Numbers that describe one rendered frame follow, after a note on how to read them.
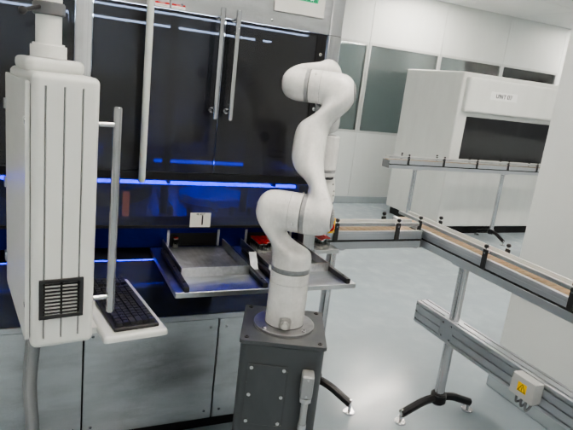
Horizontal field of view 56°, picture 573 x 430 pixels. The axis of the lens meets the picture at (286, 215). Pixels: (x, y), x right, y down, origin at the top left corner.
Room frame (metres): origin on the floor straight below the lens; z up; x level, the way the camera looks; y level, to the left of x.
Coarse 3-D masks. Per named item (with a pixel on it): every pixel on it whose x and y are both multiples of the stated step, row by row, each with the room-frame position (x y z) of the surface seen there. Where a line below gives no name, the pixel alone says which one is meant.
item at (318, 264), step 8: (240, 240) 2.27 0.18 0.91; (296, 240) 2.35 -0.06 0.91; (248, 248) 2.18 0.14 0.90; (264, 256) 2.16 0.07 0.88; (312, 256) 2.20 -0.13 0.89; (320, 256) 2.15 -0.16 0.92; (264, 264) 2.01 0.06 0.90; (312, 264) 2.04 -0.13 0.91; (320, 264) 2.06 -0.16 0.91; (328, 264) 2.08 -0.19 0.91
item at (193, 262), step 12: (168, 252) 2.02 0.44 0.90; (180, 252) 2.09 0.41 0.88; (192, 252) 2.11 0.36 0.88; (204, 252) 2.12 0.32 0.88; (216, 252) 2.14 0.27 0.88; (228, 252) 2.15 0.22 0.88; (180, 264) 1.85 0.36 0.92; (192, 264) 1.96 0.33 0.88; (204, 264) 1.97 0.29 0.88; (216, 264) 1.99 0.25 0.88; (228, 264) 2.00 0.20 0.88; (240, 264) 2.01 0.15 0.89
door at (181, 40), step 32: (96, 0) 1.94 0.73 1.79; (96, 32) 1.94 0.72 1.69; (128, 32) 1.99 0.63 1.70; (160, 32) 2.03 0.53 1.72; (192, 32) 2.08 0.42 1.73; (96, 64) 1.94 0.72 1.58; (128, 64) 1.99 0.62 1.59; (160, 64) 2.04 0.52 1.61; (192, 64) 2.09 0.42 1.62; (128, 96) 1.99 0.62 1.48; (160, 96) 2.04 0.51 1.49; (192, 96) 2.09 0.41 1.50; (128, 128) 1.99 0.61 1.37; (160, 128) 2.04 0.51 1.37; (192, 128) 2.09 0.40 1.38; (128, 160) 2.00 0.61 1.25; (160, 160) 2.05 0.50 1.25; (192, 160) 2.10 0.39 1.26
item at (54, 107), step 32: (32, 64) 1.46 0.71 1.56; (64, 64) 1.50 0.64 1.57; (32, 96) 1.35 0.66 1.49; (64, 96) 1.39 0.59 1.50; (96, 96) 1.43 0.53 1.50; (32, 128) 1.35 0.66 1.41; (64, 128) 1.39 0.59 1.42; (96, 128) 1.44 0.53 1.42; (32, 160) 1.35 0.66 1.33; (64, 160) 1.39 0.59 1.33; (96, 160) 1.44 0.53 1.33; (32, 192) 1.35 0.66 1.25; (64, 192) 1.39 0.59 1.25; (32, 224) 1.35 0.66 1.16; (64, 224) 1.39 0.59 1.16; (32, 256) 1.35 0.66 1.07; (64, 256) 1.39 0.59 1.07; (32, 288) 1.35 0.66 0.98; (64, 288) 1.39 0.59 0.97; (32, 320) 1.35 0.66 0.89; (64, 320) 1.39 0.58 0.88
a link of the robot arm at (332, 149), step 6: (330, 138) 2.03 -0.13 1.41; (336, 138) 2.04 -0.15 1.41; (330, 144) 2.03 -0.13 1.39; (336, 144) 2.04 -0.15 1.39; (330, 150) 2.03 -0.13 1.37; (336, 150) 2.05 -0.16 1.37; (330, 156) 2.03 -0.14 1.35; (336, 156) 2.05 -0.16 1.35; (324, 162) 2.03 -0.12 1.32; (330, 162) 2.03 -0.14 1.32; (336, 162) 2.06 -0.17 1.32; (324, 168) 2.03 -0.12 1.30; (330, 168) 2.04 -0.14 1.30
